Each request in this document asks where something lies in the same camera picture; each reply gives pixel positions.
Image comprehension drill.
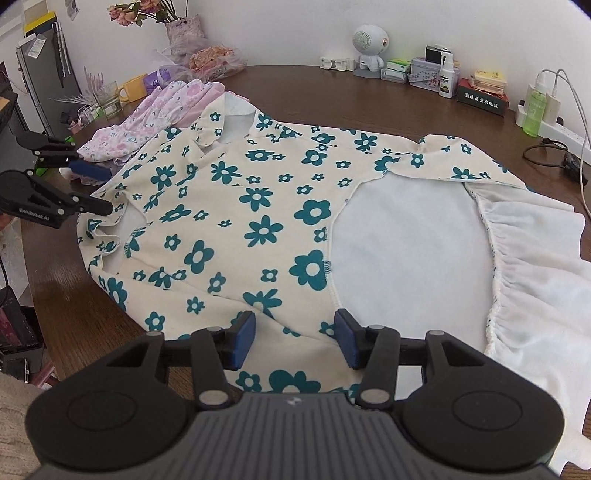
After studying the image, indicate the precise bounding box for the black storage box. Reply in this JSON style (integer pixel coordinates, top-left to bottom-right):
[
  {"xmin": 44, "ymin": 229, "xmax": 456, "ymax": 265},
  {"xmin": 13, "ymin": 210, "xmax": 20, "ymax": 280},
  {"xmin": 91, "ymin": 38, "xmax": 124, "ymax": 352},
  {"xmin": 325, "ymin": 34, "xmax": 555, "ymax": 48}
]
[{"xmin": 0, "ymin": 285, "xmax": 45, "ymax": 357}]

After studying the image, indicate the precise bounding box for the yellow and black box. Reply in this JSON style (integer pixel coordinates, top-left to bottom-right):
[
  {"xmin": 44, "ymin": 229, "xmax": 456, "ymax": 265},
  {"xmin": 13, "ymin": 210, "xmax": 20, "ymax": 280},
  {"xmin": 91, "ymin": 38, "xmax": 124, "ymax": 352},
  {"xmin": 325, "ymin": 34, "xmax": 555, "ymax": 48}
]
[{"xmin": 23, "ymin": 0, "xmax": 61, "ymax": 33}]

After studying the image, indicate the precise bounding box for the green spray bottle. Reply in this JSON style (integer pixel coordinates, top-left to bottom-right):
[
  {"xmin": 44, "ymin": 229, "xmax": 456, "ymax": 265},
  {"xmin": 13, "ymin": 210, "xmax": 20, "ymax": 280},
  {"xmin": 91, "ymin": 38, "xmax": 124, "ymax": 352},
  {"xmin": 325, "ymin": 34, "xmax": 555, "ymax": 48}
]
[{"xmin": 523, "ymin": 69, "xmax": 548, "ymax": 138}]

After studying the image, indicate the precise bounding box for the white power strip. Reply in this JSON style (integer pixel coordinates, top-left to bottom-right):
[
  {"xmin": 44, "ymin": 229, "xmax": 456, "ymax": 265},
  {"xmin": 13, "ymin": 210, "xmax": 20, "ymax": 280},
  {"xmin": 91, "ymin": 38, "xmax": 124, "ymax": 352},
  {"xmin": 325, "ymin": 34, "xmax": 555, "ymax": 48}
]
[{"xmin": 515, "ymin": 99, "xmax": 591, "ymax": 165}]

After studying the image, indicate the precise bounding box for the cream garment with teal flowers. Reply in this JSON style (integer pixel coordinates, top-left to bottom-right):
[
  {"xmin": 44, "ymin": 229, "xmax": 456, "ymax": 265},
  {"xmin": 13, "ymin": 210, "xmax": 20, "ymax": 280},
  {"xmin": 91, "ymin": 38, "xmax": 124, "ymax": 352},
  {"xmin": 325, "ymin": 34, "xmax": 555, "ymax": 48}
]
[{"xmin": 76, "ymin": 92, "xmax": 591, "ymax": 477}]

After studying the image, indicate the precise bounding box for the white spray bottle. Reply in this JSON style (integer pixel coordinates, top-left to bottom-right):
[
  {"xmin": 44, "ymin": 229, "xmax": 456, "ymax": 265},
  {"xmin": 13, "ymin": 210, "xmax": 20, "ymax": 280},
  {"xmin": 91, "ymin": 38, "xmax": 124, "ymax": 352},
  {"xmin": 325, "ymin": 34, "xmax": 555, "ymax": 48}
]
[{"xmin": 438, "ymin": 49, "xmax": 456, "ymax": 99}]

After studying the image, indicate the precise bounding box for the white cable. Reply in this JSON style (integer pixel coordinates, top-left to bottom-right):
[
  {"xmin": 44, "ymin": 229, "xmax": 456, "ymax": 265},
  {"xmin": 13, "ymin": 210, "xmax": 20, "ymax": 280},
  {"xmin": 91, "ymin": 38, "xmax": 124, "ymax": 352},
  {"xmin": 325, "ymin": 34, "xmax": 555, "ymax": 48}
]
[{"xmin": 537, "ymin": 68, "xmax": 591, "ymax": 237}]

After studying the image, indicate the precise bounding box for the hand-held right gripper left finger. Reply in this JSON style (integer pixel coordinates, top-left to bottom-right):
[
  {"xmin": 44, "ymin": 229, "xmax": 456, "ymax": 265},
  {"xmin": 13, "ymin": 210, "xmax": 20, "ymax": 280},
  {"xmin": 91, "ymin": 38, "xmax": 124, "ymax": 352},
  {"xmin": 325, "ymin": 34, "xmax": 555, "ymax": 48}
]
[{"xmin": 107, "ymin": 310, "xmax": 257, "ymax": 412}]

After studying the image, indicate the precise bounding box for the red and black box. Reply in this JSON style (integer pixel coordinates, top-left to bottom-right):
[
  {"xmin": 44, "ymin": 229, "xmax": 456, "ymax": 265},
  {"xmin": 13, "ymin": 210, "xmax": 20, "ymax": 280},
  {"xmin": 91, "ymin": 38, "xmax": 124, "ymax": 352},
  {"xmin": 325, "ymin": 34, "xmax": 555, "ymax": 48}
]
[{"xmin": 457, "ymin": 78, "xmax": 510, "ymax": 119}]

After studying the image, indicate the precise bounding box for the grey refrigerator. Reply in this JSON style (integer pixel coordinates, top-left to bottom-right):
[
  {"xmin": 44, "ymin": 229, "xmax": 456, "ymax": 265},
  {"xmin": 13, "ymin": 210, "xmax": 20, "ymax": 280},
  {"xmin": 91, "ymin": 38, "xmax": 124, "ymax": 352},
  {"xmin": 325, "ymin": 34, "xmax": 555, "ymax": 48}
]
[{"xmin": 16, "ymin": 34, "xmax": 82, "ymax": 135}]

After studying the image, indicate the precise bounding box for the white charger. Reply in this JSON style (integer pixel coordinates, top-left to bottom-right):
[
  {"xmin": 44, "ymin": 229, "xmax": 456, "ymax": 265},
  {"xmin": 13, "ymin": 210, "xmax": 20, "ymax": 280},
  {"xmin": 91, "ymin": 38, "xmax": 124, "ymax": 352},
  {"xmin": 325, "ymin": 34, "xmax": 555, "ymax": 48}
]
[{"xmin": 544, "ymin": 89, "xmax": 564, "ymax": 123}]

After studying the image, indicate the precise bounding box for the beige tissue packet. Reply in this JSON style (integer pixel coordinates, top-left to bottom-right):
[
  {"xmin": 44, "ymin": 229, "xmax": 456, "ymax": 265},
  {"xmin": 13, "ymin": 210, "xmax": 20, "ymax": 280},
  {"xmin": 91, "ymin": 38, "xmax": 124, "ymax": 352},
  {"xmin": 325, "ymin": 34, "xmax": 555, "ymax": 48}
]
[{"xmin": 468, "ymin": 76, "xmax": 504, "ymax": 93}]

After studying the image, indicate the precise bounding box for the clear glass cup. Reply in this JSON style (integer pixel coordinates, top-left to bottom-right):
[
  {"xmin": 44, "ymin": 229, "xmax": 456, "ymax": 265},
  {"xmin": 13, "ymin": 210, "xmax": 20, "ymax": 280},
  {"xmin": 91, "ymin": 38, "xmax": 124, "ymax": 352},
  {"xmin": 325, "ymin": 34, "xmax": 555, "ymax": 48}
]
[{"xmin": 92, "ymin": 80, "xmax": 125, "ymax": 119}]

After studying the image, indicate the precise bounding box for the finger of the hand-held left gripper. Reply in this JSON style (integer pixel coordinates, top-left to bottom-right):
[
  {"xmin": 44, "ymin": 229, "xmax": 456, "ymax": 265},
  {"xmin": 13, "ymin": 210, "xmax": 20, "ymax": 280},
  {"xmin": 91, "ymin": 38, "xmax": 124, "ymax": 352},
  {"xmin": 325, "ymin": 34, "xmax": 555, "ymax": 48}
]
[
  {"xmin": 16, "ymin": 133, "xmax": 112, "ymax": 182},
  {"xmin": 68, "ymin": 193, "xmax": 114, "ymax": 218}
]

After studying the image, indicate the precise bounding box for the dried lavender bunch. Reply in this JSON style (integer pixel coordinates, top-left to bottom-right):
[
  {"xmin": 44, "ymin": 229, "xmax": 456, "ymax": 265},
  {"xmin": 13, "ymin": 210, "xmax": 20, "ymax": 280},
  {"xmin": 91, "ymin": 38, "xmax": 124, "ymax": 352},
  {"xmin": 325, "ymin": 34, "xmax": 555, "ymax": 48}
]
[{"xmin": 64, "ymin": 66, "xmax": 105, "ymax": 126}]

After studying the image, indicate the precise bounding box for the purple plastic packet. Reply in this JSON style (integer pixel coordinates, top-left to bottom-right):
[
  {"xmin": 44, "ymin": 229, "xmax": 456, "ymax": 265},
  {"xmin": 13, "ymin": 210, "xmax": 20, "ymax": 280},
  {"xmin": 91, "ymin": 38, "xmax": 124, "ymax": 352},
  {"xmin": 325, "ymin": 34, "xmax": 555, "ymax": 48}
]
[{"xmin": 143, "ymin": 64, "xmax": 193, "ymax": 91}]

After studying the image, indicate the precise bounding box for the lilac wrapped vase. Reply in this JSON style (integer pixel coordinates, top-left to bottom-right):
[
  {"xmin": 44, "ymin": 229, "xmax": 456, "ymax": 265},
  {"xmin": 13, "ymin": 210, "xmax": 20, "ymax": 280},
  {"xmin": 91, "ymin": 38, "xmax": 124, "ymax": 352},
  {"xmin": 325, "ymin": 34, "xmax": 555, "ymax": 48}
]
[{"xmin": 165, "ymin": 13, "xmax": 206, "ymax": 49}]

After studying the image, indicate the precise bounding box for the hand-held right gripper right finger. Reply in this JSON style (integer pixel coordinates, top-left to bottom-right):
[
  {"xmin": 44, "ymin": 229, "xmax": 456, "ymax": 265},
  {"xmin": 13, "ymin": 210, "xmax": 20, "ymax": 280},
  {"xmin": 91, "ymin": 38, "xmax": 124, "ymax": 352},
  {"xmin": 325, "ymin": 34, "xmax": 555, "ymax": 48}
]
[{"xmin": 333, "ymin": 308, "xmax": 485, "ymax": 411}]

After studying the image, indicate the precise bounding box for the clear bag with orange contents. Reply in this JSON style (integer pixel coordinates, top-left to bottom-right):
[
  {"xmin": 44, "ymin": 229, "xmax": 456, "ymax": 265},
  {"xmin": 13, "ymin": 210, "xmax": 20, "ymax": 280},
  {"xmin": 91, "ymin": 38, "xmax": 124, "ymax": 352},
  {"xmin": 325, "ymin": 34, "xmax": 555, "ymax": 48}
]
[{"xmin": 154, "ymin": 41, "xmax": 248, "ymax": 79}]

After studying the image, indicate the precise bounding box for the white plastic clip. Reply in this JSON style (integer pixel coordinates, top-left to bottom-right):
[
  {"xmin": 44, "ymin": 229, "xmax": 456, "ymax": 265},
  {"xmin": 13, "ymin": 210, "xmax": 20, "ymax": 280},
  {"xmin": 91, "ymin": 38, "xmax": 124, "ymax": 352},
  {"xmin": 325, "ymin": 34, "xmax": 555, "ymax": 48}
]
[{"xmin": 320, "ymin": 56, "xmax": 356, "ymax": 72}]

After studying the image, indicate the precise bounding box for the black metal rack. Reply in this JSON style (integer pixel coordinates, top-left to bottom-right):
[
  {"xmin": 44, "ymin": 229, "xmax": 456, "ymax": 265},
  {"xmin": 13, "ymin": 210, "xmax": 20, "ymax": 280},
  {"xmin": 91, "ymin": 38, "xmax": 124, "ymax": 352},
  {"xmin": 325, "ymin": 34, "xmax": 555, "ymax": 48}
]
[{"xmin": 0, "ymin": 59, "xmax": 29, "ymax": 154}]

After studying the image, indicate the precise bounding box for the yellow mug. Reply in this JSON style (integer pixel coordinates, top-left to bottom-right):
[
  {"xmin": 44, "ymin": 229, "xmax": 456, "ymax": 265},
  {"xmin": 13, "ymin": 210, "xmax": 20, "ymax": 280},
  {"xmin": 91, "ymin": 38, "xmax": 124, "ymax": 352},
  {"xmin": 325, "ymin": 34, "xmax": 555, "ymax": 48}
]
[{"xmin": 117, "ymin": 74, "xmax": 149, "ymax": 103}]

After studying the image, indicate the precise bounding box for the white round robot speaker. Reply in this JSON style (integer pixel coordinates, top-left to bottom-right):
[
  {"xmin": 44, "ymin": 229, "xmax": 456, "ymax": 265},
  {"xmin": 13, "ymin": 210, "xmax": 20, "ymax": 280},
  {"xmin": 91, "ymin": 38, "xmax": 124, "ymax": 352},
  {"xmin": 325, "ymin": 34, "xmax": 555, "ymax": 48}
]
[{"xmin": 353, "ymin": 23, "xmax": 391, "ymax": 73}]

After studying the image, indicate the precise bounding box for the pink floral garment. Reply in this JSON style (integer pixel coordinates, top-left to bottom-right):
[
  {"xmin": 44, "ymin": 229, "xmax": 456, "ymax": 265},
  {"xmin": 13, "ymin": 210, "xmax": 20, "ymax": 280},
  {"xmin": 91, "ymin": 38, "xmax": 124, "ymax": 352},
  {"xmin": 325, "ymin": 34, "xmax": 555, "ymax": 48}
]
[{"xmin": 137, "ymin": 79, "xmax": 251, "ymax": 131}]

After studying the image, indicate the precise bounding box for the grey floral tin box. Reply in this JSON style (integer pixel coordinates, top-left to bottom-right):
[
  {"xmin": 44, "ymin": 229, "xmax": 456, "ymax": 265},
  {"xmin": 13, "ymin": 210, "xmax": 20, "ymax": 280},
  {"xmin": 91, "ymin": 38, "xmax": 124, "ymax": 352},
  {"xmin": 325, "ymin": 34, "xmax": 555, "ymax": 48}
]
[{"xmin": 409, "ymin": 56, "xmax": 461, "ymax": 89}]

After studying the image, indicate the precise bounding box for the dried rose bouquet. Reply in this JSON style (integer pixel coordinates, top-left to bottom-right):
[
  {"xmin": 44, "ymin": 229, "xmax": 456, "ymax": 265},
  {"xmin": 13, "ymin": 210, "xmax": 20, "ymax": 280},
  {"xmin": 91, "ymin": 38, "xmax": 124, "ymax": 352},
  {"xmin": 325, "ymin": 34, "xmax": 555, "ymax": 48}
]
[{"xmin": 108, "ymin": 0, "xmax": 188, "ymax": 27}]

